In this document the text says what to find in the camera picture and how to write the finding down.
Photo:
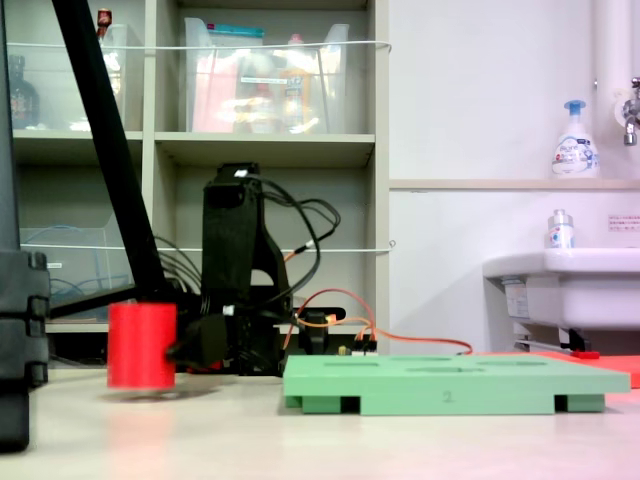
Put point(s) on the speckled black gripper finger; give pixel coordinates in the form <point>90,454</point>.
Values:
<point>182,351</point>

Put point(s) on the red cylinder block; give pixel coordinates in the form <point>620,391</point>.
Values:
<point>142,345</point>

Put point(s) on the black tripod brace bar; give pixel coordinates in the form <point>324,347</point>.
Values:
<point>90,301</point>

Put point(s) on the small circuit board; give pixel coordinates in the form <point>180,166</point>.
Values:
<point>362,348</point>

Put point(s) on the black tripod leg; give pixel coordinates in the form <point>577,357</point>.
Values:
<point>110,150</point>
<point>22,325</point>

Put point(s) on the beige shelf unit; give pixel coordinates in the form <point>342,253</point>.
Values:
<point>265,142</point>

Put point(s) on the green shape sorter board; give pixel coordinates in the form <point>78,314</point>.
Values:
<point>450,385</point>

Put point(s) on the pink pouch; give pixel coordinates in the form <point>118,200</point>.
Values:
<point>210,95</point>

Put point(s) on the bottle with pink cap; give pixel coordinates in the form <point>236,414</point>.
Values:
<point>295,90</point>

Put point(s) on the clear plastic storage bin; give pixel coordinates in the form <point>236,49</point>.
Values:
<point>55,100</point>
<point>330,90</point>

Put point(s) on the dark glass bottle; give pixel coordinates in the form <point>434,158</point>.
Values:
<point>22,100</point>

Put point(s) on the clear box with teal rim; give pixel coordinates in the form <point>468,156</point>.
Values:
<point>235,37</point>

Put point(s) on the bottle with brown cap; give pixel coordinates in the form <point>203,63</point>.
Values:
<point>103,20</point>

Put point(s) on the small white bottle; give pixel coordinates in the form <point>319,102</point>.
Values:
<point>561,235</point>

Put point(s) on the white sink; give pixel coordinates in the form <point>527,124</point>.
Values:
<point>590,295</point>

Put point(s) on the white soap pump bottle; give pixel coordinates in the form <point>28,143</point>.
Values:
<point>575,155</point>

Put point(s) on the white sign with red print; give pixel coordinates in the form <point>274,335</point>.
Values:
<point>625,223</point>

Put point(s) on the metal faucet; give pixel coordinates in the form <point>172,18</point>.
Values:
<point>631,112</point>

